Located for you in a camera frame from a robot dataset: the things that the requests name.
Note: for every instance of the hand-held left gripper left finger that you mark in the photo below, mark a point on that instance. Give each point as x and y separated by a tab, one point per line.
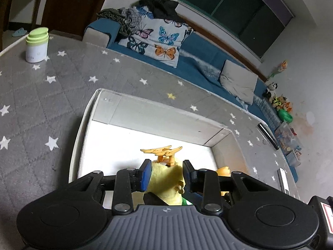
145	175

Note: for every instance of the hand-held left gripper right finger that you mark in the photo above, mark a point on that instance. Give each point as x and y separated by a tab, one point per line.
187	177

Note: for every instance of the yellow plush chick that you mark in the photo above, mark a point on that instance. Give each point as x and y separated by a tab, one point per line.
166	179

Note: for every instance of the orange rubber duck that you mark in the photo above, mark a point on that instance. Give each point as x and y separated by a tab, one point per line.
223	171

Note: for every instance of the grey cardboard box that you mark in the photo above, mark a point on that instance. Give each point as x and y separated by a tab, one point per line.
130	125

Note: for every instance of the white remote control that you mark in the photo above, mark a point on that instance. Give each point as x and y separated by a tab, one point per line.
283	181

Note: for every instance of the clear plastic toy box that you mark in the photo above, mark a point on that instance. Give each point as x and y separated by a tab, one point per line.
288	143

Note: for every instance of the black remote control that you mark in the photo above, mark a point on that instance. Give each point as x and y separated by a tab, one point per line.
268	135

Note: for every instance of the grey pillow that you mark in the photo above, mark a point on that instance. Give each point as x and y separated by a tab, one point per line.
239	82

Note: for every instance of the blue sofa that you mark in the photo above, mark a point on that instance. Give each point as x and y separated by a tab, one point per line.
200	65

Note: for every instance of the green plastic toy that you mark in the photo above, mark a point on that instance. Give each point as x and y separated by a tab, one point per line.
285	116

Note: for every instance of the panda plush toy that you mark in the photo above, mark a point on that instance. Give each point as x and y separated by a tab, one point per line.
270	89

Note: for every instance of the orange plush fox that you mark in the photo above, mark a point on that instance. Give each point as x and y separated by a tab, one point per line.
287	106

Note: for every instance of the butterfly print pillow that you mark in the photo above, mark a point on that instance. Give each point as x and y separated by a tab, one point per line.
158	39

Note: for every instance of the plush flower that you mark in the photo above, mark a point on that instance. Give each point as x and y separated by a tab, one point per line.
281	67

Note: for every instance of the striped grey cloth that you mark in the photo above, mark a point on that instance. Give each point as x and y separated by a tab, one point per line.
122	19

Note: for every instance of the white jar with green lid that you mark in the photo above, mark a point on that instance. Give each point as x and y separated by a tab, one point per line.
36	48

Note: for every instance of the black clothes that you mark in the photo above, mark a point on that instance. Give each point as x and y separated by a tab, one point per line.
164	5

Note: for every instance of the dark window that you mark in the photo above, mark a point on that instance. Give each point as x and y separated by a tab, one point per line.
234	10

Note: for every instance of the brown wooden door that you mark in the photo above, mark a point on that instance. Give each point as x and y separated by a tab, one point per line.
75	5

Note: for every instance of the blue slipper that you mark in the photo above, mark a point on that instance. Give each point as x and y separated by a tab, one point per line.
19	32

